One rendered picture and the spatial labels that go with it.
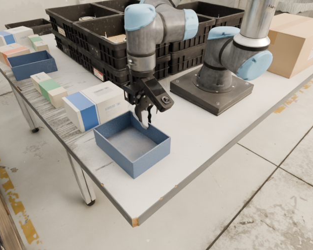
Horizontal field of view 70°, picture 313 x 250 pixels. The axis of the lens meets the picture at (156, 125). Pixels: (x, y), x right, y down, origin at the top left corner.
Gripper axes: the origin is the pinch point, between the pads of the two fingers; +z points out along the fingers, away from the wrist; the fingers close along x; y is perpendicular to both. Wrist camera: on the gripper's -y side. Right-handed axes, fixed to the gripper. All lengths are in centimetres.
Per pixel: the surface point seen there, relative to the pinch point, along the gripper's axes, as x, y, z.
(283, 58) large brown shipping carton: -81, -9, -3
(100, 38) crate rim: -9.4, 38.8, -17.3
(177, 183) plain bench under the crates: 6.9, -19.3, 5.3
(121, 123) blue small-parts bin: 4.2, 9.6, 2.0
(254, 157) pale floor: -93, -11, 75
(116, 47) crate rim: -9.6, 28.4, -16.5
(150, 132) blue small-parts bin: 0.1, -0.9, 1.8
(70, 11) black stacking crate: -29, 105, -15
